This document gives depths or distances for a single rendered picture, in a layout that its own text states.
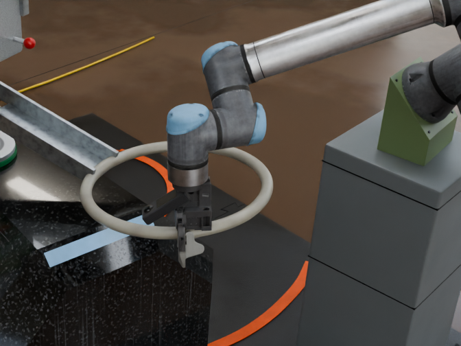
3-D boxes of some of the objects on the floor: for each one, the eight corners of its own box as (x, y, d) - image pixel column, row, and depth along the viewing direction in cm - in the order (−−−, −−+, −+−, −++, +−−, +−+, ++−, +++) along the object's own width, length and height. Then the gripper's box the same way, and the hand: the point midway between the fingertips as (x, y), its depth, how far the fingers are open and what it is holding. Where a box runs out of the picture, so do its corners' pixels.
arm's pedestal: (348, 289, 337) (383, 95, 294) (464, 349, 311) (520, 145, 269) (274, 352, 302) (301, 143, 260) (397, 425, 277) (449, 206, 234)
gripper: (213, 191, 185) (212, 273, 194) (208, 167, 195) (208, 245, 205) (173, 193, 184) (175, 275, 193) (171, 168, 195) (172, 247, 204)
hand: (180, 255), depth 198 cm, fingers closed on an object, 5 cm apart
